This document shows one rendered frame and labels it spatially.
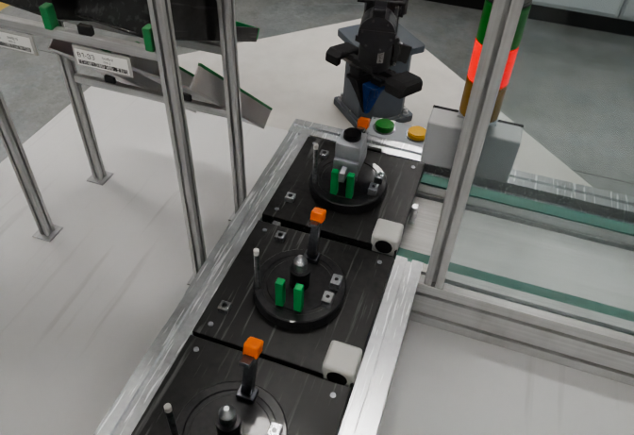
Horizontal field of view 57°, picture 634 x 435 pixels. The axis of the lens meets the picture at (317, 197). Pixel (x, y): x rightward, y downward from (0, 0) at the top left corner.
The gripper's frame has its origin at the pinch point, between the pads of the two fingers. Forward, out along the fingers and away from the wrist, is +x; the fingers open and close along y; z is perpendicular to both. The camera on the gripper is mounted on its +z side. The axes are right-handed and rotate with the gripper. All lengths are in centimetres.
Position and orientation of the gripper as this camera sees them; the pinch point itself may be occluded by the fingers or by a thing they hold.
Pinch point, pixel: (368, 95)
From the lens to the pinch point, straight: 108.6
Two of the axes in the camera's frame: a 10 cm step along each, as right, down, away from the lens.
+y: -6.7, -4.8, 5.6
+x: -0.8, 8.0, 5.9
